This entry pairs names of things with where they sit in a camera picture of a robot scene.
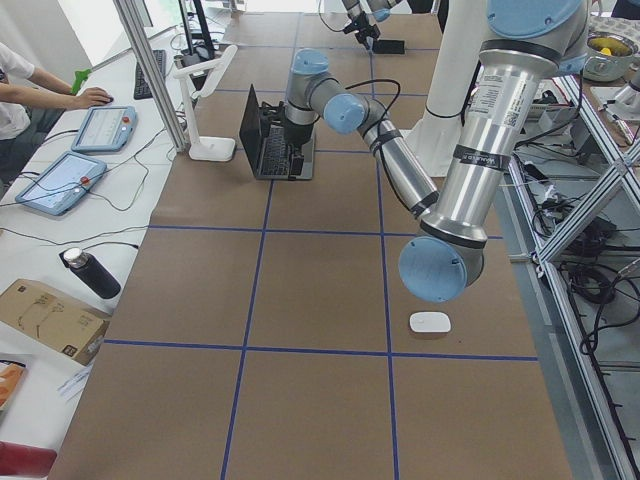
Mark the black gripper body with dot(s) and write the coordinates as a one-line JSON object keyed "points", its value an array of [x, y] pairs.
{"points": [[361, 21], [299, 134]]}

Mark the black mouse pad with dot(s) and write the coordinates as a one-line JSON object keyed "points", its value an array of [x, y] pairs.
{"points": [[388, 47]]}

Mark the grey laptop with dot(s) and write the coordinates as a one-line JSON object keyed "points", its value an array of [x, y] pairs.
{"points": [[267, 155]]}

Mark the white computer mouse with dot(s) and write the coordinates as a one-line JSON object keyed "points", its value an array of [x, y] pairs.
{"points": [[430, 323]]}

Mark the blue teach pendant far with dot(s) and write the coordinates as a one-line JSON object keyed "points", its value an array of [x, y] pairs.
{"points": [[105, 129]]}

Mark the blue teach pendant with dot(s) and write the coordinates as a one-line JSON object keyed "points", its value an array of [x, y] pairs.
{"points": [[63, 184], [105, 129]]}

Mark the black water bottle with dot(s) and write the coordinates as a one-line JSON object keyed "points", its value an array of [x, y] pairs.
{"points": [[91, 272]]}

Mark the blue teach pendant near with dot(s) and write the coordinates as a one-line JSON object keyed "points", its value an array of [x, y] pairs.
{"points": [[63, 184]]}

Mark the metal pot with food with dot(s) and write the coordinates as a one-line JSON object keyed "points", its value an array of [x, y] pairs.
{"points": [[609, 56]]}

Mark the seated person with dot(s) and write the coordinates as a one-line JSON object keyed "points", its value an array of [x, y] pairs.
{"points": [[32, 101]]}

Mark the cardboard box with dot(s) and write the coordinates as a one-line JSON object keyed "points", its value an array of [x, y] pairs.
{"points": [[55, 319]]}

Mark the orange white booklet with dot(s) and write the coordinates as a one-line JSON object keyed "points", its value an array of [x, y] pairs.
{"points": [[12, 373]]}

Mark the red object corner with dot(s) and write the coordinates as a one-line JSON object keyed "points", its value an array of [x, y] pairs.
{"points": [[27, 461]]}

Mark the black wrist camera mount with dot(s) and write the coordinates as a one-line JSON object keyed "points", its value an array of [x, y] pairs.
{"points": [[271, 116]]}

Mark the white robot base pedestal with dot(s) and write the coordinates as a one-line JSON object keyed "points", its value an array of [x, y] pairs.
{"points": [[434, 137]]}

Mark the aluminium frame post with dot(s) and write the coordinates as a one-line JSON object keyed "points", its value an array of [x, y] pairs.
{"points": [[133, 27]]}

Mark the aluminium frame rack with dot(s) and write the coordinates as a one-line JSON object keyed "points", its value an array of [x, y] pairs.
{"points": [[572, 193]]}

